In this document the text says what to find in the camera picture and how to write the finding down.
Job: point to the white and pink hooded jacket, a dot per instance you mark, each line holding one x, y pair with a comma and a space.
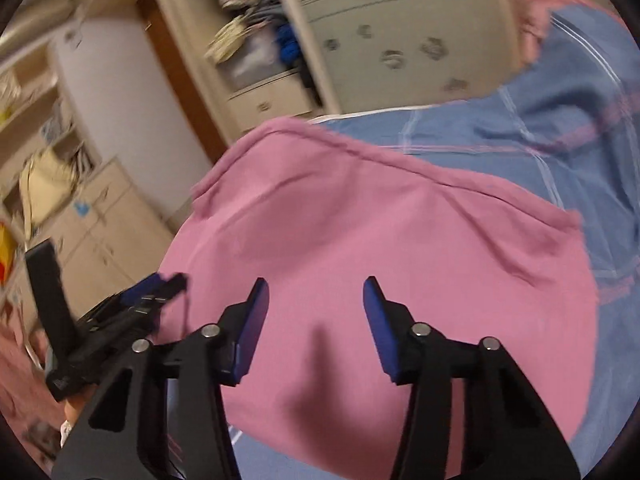
375, 220

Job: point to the beige bookshelf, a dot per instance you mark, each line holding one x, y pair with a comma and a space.
30, 90

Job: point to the blue sticker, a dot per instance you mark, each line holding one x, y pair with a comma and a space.
81, 208

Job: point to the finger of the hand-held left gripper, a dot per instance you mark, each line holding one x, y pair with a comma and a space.
145, 287

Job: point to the pink quilt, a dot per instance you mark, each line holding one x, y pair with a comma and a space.
532, 15

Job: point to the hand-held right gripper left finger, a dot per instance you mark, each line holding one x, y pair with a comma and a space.
252, 330

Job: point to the blue plaid bed cover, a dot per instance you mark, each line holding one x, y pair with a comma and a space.
575, 125

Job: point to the bright blue cloth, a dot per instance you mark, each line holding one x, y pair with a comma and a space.
286, 42

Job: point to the frosted floral sliding door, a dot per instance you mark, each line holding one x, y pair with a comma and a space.
400, 10

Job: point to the yellow crumpled cloth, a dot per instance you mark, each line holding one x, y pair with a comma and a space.
227, 40

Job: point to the wardrobe drawer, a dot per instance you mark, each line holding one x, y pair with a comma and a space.
270, 100

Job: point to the brown wooden door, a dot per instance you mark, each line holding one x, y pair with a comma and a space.
170, 70

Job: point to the clear plastic storage box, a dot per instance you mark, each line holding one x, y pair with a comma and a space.
250, 65

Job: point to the red and yellow item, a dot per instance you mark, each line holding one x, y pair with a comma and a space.
6, 255

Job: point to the pink fuzzy cloth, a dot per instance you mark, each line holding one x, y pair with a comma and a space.
20, 390

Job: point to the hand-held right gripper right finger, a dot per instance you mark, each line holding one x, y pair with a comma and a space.
380, 330

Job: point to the beige wooden wardrobe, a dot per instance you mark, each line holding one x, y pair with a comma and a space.
192, 35

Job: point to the grey folded clothes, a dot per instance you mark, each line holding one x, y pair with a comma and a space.
265, 12

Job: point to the beige side cabinet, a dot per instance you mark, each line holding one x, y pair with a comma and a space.
115, 230

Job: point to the yellow bag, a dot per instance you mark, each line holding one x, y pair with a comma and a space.
47, 180

